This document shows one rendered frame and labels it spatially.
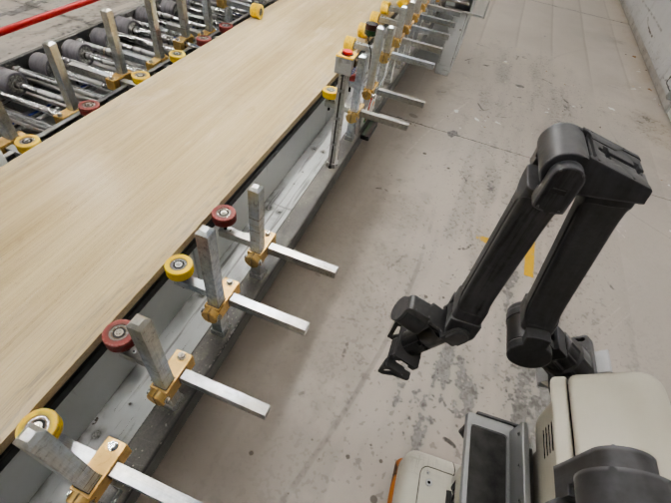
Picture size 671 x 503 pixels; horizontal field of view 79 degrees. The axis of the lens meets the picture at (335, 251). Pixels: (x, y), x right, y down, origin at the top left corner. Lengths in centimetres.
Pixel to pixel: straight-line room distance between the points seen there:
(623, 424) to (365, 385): 151
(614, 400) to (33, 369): 116
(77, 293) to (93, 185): 46
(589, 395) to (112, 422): 118
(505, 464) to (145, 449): 86
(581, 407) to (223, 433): 154
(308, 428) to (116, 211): 119
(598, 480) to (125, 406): 125
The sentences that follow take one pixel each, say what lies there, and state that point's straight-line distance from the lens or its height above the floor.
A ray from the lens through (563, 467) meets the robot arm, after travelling 37.
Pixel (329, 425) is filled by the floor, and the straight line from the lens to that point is 199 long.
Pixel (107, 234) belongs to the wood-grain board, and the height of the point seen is 90.
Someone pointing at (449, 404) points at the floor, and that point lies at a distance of 217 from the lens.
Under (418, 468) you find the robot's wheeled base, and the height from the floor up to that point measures 28.
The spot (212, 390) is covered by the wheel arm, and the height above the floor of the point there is 82.
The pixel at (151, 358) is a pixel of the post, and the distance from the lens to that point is 102.
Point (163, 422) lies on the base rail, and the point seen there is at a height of 70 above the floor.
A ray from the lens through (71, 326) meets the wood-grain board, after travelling 124.
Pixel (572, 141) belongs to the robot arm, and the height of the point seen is 163.
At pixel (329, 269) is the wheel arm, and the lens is 135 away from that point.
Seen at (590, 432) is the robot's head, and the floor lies 134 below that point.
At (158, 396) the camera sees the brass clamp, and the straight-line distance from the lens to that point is 116.
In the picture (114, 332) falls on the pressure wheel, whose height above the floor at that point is 90.
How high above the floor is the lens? 187
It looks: 48 degrees down
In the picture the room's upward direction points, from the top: 10 degrees clockwise
